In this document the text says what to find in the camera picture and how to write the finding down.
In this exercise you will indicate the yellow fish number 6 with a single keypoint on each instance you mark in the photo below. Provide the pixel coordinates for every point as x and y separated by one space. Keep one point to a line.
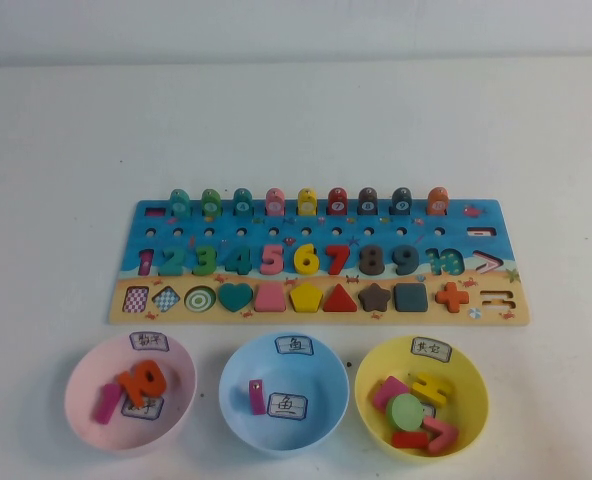
307 201

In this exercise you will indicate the red digit 7 piece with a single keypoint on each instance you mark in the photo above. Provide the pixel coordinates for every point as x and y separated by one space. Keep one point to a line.
340 257

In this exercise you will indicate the white paper label 鱼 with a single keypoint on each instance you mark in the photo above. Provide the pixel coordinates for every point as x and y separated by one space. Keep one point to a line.
294 345
288 406

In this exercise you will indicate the magenta digit 1 piece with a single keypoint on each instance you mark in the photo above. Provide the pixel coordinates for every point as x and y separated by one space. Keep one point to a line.
106 405

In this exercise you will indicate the teal digit 4 piece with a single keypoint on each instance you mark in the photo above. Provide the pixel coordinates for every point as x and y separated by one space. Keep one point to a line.
242 261

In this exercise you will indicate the slate fish number 9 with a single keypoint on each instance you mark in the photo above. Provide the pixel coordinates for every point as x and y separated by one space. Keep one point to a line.
402 201

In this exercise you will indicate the green fish number 3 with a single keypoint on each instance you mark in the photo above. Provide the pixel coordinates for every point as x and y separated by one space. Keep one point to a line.
211 202

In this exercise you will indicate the teal green digit 2 piece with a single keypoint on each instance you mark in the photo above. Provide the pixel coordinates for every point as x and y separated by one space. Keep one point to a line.
172 262

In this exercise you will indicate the brown digit 8 piece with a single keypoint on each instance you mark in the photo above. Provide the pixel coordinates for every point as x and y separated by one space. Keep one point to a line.
372 260

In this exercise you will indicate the yellow equals sign piece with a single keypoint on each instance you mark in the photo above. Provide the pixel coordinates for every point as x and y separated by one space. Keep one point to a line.
433 387

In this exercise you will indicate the teal green fish number 2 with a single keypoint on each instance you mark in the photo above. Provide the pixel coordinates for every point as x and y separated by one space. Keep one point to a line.
180 202

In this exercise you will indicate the red fish number 7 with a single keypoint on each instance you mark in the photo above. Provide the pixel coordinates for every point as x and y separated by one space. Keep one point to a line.
338 201

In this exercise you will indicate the colourful wooden puzzle board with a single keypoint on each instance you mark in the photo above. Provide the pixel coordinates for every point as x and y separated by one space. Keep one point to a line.
326 235

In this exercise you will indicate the brown star piece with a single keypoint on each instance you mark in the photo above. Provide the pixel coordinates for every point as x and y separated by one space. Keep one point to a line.
375 298

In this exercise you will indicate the blue plastic bowl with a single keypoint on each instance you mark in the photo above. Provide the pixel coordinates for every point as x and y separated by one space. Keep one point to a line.
321 400

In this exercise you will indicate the pink fish number 5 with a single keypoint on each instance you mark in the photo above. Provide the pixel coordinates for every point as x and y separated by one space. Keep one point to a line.
275 201

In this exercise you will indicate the orange plus sign piece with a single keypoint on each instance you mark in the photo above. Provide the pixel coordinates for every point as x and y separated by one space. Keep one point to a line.
452 297

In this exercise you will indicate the red triangle piece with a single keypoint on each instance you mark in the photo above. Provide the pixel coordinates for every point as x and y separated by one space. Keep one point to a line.
341 301

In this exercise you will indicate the white paper label 数字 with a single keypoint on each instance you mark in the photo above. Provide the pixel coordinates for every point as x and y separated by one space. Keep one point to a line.
148 411
150 341

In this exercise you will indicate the pink flat block piece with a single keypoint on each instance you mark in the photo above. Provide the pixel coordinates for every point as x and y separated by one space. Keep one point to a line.
388 389

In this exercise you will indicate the yellow pentagon piece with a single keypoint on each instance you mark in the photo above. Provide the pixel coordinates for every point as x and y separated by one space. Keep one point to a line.
306 297

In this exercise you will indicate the orange number 10 piece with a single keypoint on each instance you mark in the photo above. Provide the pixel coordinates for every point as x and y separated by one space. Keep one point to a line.
143 382

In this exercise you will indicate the pink plastic bowl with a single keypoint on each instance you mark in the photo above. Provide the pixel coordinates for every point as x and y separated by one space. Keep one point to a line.
176 400

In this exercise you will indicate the pink digit 5 piece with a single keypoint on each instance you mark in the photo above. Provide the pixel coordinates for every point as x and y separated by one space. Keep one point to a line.
273 260

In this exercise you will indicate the brown fish number 8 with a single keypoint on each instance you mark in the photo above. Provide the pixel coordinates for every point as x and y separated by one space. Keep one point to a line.
369 201

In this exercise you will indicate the yellow digit 6 piece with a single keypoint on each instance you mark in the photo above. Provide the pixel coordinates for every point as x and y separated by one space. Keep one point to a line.
306 264

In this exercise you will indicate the orange fish number 10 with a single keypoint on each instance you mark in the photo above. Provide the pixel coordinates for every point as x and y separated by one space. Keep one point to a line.
438 201

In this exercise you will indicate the pink trapezoid piece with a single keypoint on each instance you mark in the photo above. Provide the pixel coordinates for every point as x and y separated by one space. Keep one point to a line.
270 299

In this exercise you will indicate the yellow plastic bowl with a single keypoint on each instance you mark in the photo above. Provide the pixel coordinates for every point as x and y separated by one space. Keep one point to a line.
468 410

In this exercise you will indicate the green digit 3 piece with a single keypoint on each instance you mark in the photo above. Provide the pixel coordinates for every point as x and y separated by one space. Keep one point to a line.
208 261

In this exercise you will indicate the slate digit 9 piece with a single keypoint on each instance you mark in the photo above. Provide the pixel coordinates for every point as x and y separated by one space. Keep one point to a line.
408 257

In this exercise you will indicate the green round disc piece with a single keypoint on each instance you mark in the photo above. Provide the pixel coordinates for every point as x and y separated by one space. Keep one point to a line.
405 411

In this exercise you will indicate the teal fish number 4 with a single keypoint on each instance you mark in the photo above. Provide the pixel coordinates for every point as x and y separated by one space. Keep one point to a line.
243 201

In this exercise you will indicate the pink greater-than sign piece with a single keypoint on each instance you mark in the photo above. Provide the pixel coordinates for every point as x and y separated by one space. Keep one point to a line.
445 436

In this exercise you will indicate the teal heart piece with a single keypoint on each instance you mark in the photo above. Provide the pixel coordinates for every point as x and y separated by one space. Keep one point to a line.
236 296

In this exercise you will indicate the white paper label 其它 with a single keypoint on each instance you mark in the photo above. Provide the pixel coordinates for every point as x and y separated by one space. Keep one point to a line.
431 349
429 410

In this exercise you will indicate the slate square piece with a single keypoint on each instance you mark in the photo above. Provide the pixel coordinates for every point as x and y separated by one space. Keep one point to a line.
411 298

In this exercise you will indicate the red minus sign piece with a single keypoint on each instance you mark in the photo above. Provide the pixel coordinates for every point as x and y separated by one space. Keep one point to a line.
410 440

